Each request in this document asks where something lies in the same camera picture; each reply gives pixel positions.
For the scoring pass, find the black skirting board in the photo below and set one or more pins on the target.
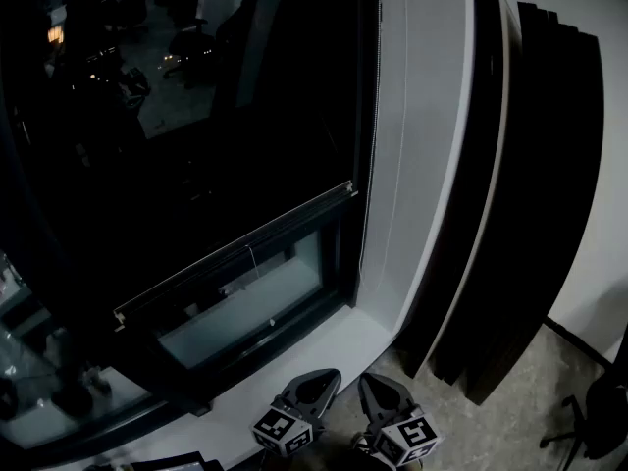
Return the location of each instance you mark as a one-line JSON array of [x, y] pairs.
[[579, 339]]

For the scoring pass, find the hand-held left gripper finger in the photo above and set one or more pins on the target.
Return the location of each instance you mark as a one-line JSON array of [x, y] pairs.
[[329, 395], [309, 377]]

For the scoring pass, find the person's right shoe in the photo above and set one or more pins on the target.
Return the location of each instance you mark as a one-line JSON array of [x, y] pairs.
[[364, 443]]

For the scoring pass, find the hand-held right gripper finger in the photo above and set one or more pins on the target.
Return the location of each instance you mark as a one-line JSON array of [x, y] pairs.
[[404, 393], [369, 405]]

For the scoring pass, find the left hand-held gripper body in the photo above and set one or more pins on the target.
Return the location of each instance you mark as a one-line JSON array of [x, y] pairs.
[[284, 430]]

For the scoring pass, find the phone with timer screen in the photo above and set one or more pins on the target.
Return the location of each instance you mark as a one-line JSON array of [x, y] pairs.
[[172, 463]]

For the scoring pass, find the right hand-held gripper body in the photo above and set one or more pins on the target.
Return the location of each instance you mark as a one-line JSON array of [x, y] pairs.
[[407, 439]]

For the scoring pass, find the dark board with pale edge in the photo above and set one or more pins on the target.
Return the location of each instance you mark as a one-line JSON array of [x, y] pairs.
[[471, 214]]

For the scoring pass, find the black office chair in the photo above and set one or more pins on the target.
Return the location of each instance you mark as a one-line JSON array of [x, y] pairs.
[[603, 410]]

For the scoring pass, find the stack of dark wooden boards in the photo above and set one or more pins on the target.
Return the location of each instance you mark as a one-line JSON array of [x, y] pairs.
[[549, 214]]

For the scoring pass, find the white window sill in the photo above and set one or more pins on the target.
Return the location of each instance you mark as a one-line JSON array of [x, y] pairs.
[[304, 356]]

